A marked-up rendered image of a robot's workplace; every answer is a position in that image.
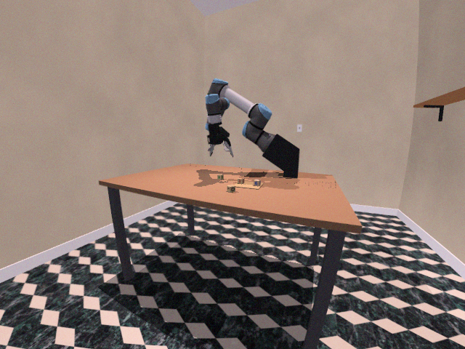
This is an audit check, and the tan mat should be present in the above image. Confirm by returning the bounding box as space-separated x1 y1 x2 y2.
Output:
235 181 264 190

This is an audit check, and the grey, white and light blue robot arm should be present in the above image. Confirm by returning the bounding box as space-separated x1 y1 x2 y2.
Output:
205 79 275 153

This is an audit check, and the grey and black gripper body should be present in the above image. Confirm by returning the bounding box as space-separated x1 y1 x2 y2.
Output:
207 122 225 145

